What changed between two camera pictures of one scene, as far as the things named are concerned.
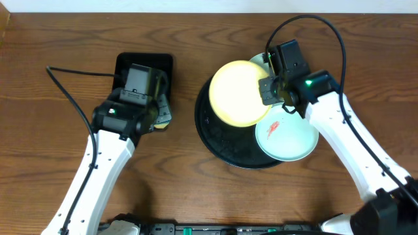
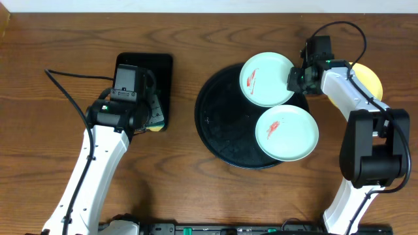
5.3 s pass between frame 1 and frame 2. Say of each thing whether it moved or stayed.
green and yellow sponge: moved
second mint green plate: stayed
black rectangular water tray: stayed
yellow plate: moved
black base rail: stayed
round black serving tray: stayed
